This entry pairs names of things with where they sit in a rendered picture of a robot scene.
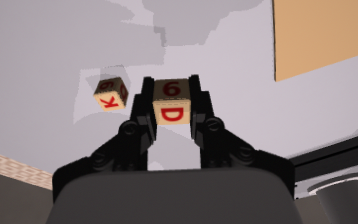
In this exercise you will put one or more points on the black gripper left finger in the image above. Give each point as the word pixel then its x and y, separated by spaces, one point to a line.
pixel 120 153

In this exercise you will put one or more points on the tan flat mat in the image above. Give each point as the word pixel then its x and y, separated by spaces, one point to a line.
pixel 310 34

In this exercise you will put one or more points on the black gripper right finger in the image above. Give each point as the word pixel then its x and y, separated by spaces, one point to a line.
pixel 221 148

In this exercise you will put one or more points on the wooden letter block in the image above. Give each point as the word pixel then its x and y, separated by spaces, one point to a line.
pixel 111 94
pixel 171 101

